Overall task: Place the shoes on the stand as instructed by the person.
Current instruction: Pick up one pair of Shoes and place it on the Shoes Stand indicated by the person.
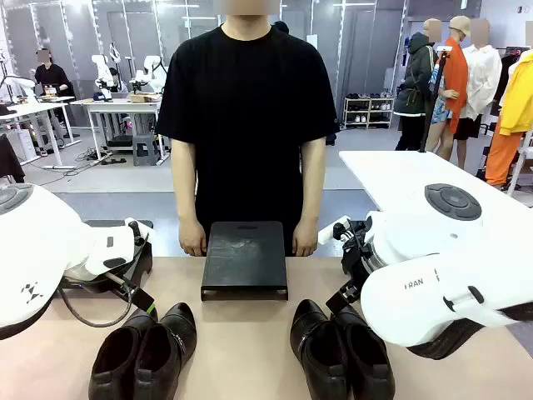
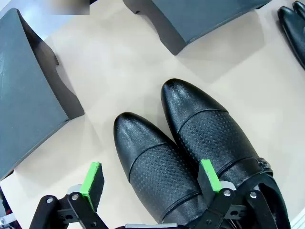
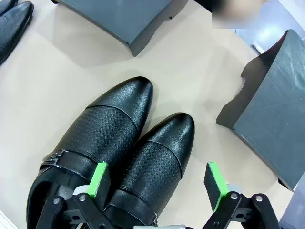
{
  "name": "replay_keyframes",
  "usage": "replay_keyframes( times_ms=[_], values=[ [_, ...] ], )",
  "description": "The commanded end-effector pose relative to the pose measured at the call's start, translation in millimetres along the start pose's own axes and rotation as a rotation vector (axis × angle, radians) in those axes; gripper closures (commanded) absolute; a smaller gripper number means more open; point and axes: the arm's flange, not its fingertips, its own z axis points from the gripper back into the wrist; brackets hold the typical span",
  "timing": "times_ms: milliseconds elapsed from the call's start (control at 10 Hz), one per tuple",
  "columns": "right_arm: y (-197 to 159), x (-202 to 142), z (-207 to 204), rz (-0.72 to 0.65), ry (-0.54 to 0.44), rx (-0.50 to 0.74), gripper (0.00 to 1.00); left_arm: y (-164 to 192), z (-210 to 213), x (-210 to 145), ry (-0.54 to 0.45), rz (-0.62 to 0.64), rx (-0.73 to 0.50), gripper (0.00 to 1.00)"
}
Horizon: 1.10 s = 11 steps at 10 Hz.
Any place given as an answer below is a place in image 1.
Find mannequin in dark jacket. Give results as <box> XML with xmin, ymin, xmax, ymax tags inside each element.
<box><xmin>392</xmin><ymin>17</ymin><xmax>444</xmax><ymax>152</ymax></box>

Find floor cables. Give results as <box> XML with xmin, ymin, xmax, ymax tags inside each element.
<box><xmin>73</xmin><ymin>146</ymin><xmax>114</xmax><ymax>164</ymax></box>

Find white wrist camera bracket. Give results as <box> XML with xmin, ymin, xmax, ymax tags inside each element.
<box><xmin>318</xmin><ymin>222</ymin><xmax>349</xmax><ymax>245</ymax></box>

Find person left forearm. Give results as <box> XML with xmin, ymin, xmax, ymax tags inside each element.
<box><xmin>294</xmin><ymin>135</ymin><xmax>327</xmax><ymax>228</ymax></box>

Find person right forearm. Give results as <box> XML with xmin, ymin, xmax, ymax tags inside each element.
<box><xmin>171</xmin><ymin>138</ymin><xmax>199</xmax><ymax>228</ymax></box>

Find person torso black t-shirt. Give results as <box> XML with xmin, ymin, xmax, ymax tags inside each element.
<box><xmin>155</xmin><ymin>23</ymin><xmax>341</xmax><ymax>258</ymax></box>

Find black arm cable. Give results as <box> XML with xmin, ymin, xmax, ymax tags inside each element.
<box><xmin>57</xmin><ymin>286</ymin><xmax>135</xmax><ymax>329</ymax></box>

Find seated person in black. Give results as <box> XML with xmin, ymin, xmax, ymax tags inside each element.
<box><xmin>33</xmin><ymin>47</ymin><xmax>75</xmax><ymax>100</ymax></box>

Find mannequin yellow jacket orange trousers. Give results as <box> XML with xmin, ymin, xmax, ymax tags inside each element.
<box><xmin>484</xmin><ymin>48</ymin><xmax>533</xmax><ymax>189</ymax></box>

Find grey step stool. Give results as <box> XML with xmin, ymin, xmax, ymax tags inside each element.
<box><xmin>132</xmin><ymin>140</ymin><xmax>160</xmax><ymax>168</ymax></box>

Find person left hand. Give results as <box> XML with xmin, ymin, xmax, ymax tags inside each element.
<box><xmin>291</xmin><ymin>222</ymin><xmax>320</xmax><ymax>258</ymax></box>

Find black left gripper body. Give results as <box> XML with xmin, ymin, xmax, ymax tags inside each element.
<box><xmin>62</xmin><ymin>244</ymin><xmax>154</xmax><ymax>296</ymax></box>

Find black leather buckle shoe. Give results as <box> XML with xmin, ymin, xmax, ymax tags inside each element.
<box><xmin>87</xmin><ymin>310</ymin><xmax>159</xmax><ymax>400</ymax></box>
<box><xmin>132</xmin><ymin>302</ymin><xmax>198</xmax><ymax>400</ymax></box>
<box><xmin>331</xmin><ymin>305</ymin><xmax>396</xmax><ymax>400</ymax></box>
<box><xmin>289</xmin><ymin>298</ymin><xmax>351</xmax><ymax>400</ymax></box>

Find mannequin in orange top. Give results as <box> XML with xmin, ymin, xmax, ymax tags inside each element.
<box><xmin>424</xmin><ymin>15</ymin><xmax>472</xmax><ymax>162</ymax></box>

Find black hanging garment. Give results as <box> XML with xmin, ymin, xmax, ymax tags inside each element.
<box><xmin>0</xmin><ymin>133</ymin><xmax>27</xmax><ymax>185</ymax></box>

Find white shoe rack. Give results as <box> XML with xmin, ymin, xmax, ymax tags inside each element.
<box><xmin>342</xmin><ymin>95</ymin><xmax>396</xmax><ymax>130</ymax></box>

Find white desk with robots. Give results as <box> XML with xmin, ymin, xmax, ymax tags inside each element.
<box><xmin>69</xmin><ymin>97</ymin><xmax>172</xmax><ymax>167</ymax></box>

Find black shoe stand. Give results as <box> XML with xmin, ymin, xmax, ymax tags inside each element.
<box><xmin>200</xmin><ymin>220</ymin><xmax>290</xmax><ymax>303</ymax></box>

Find person right hand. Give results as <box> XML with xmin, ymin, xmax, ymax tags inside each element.
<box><xmin>178</xmin><ymin>222</ymin><xmax>208</xmax><ymax>258</ymax></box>

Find mannequin in white shirt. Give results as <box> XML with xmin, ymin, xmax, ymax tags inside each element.
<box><xmin>452</xmin><ymin>18</ymin><xmax>504</xmax><ymax>171</ymax></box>

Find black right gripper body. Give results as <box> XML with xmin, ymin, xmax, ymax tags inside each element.
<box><xmin>341</xmin><ymin>216</ymin><xmax>376</xmax><ymax>293</ymax></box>

